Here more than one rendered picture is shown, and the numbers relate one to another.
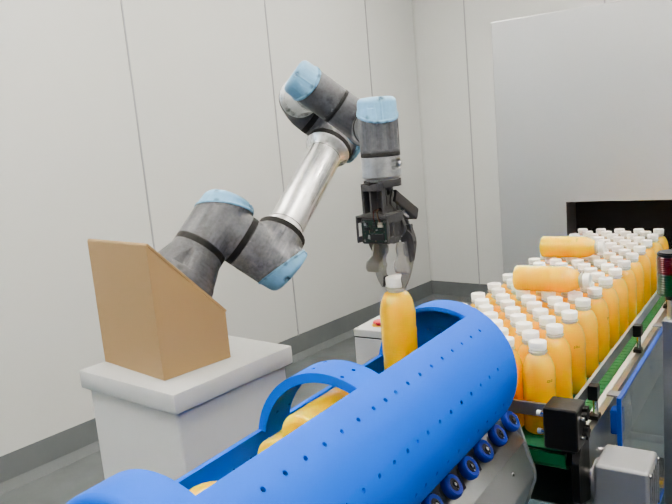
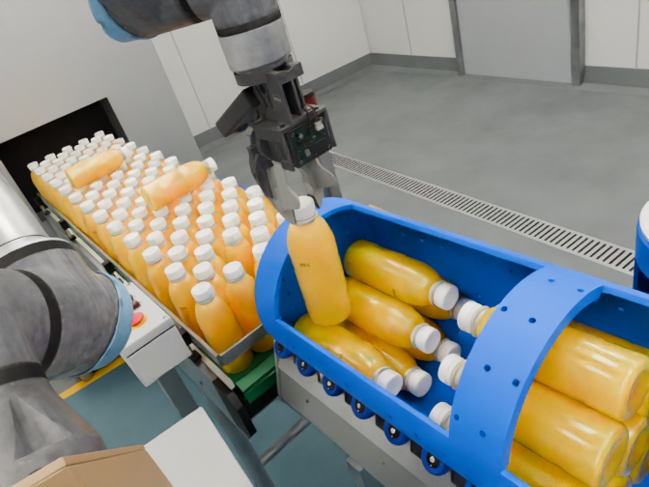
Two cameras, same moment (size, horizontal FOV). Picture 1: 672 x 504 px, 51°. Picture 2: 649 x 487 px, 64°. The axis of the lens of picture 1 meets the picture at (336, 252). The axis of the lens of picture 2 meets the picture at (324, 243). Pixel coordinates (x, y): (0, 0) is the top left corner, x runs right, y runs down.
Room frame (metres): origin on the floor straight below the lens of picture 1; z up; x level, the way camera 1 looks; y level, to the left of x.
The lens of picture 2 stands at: (1.08, 0.46, 1.63)
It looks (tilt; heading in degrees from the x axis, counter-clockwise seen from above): 32 degrees down; 295
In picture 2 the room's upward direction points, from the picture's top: 18 degrees counter-clockwise
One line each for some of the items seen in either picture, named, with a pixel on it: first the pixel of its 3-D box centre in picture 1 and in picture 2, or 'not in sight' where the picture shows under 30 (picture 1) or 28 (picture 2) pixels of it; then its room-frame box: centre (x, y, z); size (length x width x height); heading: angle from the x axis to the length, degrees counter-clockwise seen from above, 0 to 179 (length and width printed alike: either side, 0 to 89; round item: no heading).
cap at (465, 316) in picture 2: not in sight; (473, 318); (1.15, -0.03, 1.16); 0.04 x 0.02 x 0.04; 56
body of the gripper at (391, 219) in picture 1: (382, 211); (281, 113); (1.34, -0.10, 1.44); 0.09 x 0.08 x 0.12; 146
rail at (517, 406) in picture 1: (478, 400); (299, 301); (1.53, -0.29, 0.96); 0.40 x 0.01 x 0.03; 56
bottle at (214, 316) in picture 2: not in sight; (221, 329); (1.66, -0.18, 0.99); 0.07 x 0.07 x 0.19
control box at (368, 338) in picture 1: (390, 337); (138, 330); (1.80, -0.12, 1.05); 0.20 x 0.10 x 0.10; 146
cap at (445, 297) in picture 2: not in sight; (444, 296); (1.20, -0.13, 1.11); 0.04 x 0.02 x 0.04; 56
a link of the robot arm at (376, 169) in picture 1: (382, 168); (258, 45); (1.35, -0.10, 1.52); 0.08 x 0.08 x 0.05
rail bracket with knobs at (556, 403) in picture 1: (563, 426); not in sight; (1.39, -0.44, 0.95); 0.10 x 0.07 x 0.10; 56
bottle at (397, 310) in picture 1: (398, 330); (317, 265); (1.37, -0.11, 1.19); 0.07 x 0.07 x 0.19
